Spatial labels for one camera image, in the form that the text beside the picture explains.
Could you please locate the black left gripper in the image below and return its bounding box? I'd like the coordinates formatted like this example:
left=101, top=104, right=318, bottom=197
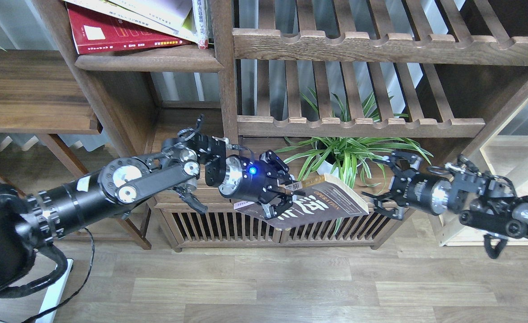
left=219, top=150, right=305, bottom=219

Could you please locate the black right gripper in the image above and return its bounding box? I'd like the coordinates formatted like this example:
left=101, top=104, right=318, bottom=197
left=362, top=151, right=453, bottom=221

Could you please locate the purple book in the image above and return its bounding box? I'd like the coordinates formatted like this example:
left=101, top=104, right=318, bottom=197
left=234, top=173, right=370, bottom=230

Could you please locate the white and red book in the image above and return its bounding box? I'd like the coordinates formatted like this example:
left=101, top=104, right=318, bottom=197
left=192, top=0, right=209, bottom=49

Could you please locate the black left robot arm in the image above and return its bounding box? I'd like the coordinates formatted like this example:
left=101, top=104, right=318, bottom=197
left=0, top=116, right=296, bottom=298

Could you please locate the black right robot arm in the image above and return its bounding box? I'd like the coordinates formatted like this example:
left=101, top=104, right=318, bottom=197
left=370, top=151, right=528, bottom=259

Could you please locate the light wooden shelf unit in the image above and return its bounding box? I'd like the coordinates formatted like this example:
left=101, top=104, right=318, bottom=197
left=424, top=92, right=528, bottom=248

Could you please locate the white plant pot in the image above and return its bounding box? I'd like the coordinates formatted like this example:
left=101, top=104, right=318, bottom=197
left=317, top=147, right=355, bottom=182

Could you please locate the right slatted cabinet door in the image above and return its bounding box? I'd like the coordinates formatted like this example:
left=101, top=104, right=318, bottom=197
left=280, top=212, right=409, bottom=249

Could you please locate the slatted cabinet door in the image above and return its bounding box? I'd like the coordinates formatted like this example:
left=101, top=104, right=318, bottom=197
left=161, top=210, right=284, bottom=248
left=280, top=212, right=409, bottom=249

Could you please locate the green spider plant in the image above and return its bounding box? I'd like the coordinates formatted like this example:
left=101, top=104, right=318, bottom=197
left=273, top=87, right=434, bottom=236

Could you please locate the small wooden drawer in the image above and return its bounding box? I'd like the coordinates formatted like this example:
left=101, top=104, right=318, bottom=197
left=154, top=185, right=233, bottom=211

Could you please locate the left slatted cabinet door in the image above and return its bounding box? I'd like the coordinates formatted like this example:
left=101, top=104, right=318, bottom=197
left=161, top=210, right=284, bottom=248

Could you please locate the dark wooden bookshelf cabinet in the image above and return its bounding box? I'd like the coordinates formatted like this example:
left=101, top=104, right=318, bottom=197
left=35, top=0, right=528, bottom=253

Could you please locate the white metal bar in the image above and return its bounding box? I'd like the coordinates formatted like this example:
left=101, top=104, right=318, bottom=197
left=39, top=258, right=74, bottom=314

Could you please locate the dark wooden side table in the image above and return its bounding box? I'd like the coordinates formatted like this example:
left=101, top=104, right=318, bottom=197
left=0, top=49, right=153, bottom=250

